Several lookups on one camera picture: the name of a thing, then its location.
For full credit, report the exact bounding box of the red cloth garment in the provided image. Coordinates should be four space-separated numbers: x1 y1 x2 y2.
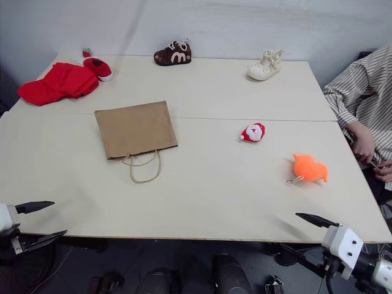
17 62 100 107

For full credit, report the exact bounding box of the black chair back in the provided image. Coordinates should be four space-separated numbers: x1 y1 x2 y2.
356 48 384 63

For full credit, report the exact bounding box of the brown paper bag with handles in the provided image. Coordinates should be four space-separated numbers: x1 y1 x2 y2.
94 100 179 184

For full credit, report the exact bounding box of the small dark box with metal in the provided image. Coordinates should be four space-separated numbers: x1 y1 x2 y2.
264 275 285 294

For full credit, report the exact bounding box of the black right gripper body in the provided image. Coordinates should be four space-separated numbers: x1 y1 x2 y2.
320 247 345 279

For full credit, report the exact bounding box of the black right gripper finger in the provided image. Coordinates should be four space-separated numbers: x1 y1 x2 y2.
279 243 325 278
295 213 341 228

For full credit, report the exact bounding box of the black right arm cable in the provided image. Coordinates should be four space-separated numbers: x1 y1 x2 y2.
324 274 339 294

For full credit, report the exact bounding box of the person's right hand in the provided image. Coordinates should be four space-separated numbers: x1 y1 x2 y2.
352 132 376 163

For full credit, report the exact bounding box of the small dark brown box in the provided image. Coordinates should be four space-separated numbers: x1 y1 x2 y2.
91 274 125 294

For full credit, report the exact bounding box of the small santa plush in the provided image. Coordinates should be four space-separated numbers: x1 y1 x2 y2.
239 122 266 143

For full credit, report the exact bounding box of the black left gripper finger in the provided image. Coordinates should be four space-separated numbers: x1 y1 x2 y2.
15 200 56 215
19 229 68 254

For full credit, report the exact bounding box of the person in striped shirt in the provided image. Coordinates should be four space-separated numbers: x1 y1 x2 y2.
336 43 392 203

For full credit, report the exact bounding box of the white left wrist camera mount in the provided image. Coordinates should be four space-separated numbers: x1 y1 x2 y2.
0 202 21 233

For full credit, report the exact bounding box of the brown baby shoe with laces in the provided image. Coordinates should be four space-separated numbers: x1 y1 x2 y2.
153 37 194 67

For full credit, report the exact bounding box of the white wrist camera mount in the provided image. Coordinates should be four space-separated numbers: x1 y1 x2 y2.
0 202 21 233
321 224 364 281

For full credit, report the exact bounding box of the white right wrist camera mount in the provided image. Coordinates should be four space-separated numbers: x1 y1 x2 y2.
321 224 364 281

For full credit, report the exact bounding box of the orange plush toy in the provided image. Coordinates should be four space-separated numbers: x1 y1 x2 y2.
286 153 330 186

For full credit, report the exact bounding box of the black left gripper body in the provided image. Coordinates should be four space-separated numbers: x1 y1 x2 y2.
0 224 25 261

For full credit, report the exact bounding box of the cream white baby shoe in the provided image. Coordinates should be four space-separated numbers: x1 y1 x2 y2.
246 48 285 81

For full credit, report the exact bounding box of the person's left hand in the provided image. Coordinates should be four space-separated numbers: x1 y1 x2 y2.
374 163 392 183

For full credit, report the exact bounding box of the red baby shoe white sole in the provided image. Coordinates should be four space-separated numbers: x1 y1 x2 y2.
81 56 114 83

